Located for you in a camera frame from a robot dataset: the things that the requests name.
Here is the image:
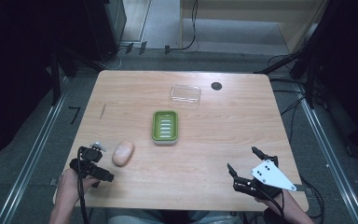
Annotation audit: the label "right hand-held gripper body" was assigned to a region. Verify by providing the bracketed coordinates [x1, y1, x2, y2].
[233, 158, 297, 201]

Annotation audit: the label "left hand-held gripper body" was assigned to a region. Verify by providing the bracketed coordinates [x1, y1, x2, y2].
[69, 141, 107, 177]

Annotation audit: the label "beige oval soap bar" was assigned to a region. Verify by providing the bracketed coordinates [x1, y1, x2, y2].
[111, 140, 135, 167]

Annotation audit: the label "green soap dish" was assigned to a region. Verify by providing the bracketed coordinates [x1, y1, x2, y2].
[151, 110, 180, 146]

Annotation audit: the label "person's right hand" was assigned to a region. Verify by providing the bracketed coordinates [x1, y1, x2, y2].
[255, 189, 293, 209]

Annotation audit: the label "person's left hand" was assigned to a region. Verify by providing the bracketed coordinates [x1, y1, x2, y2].
[55, 168, 102, 209]

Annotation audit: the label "black tape corner mark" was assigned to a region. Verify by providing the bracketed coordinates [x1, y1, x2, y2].
[68, 105, 82, 125]

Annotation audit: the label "person's legs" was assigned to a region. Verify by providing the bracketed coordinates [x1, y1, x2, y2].
[105, 207, 243, 224]

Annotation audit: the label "black metal stand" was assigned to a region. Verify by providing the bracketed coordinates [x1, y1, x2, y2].
[255, 6, 334, 110]
[45, 46, 106, 106]

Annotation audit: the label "clear plastic lid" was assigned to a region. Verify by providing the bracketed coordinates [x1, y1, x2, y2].
[170, 83, 202, 105]

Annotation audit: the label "black cabinet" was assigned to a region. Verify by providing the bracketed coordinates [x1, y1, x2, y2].
[83, 0, 128, 63]

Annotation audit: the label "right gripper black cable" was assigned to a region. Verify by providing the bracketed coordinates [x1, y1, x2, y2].
[255, 186, 286, 224]

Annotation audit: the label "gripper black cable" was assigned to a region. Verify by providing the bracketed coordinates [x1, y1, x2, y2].
[76, 146, 91, 224]
[255, 186, 286, 224]

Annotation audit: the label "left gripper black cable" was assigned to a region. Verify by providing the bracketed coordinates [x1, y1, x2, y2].
[76, 146, 91, 224]

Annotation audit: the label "black floor cables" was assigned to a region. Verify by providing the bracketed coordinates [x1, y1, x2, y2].
[267, 54, 327, 144]

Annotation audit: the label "metal floor rail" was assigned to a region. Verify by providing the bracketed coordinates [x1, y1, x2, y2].
[0, 76, 70, 224]
[295, 82, 358, 224]

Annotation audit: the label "white floor cable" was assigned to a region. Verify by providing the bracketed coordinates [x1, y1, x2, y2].
[101, 45, 129, 71]

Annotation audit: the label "black hanging cable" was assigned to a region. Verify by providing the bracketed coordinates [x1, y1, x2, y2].
[171, 0, 200, 51]

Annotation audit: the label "light wooden furniture frame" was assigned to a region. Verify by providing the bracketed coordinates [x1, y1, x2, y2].
[179, 0, 329, 54]

